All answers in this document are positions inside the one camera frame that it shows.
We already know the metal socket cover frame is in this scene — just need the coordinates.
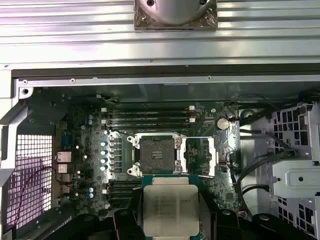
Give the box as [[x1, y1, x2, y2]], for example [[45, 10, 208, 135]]
[[176, 136, 220, 178]]

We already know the silver metal drive cage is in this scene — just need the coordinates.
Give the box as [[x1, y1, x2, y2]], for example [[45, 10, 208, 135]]
[[271, 101, 320, 237]]

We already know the black CPU socket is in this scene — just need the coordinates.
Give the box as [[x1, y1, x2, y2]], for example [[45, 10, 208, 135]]
[[126, 133, 188, 176]]

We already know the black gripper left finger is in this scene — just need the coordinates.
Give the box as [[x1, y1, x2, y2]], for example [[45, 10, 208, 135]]
[[70, 187, 145, 240]]

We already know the square brown base plate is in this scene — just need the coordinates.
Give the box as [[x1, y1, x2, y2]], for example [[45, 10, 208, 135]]
[[133, 0, 218, 32]]

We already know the thin purple fan wire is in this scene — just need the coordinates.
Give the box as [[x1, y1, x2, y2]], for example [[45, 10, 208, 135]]
[[13, 166, 55, 230]]

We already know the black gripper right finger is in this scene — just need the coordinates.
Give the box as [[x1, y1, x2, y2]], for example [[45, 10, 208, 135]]
[[198, 188, 312, 240]]

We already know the silver green CPU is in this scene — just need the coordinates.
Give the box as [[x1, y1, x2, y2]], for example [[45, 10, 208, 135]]
[[141, 174, 201, 240]]

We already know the silver coin battery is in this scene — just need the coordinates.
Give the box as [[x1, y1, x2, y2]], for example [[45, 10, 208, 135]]
[[215, 117, 230, 131]]

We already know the black RAM slot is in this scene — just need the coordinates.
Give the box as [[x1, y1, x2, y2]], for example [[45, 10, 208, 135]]
[[107, 124, 196, 132], [101, 118, 197, 125]]

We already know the green motherboard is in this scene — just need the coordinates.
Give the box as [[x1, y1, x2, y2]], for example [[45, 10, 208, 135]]
[[24, 84, 241, 226]]

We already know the black wire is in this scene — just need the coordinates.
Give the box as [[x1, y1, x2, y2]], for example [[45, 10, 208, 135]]
[[241, 184, 271, 198], [235, 152, 275, 201]]

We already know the black grey PC case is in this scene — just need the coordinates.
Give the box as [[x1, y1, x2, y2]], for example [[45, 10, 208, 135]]
[[0, 63, 320, 240]]

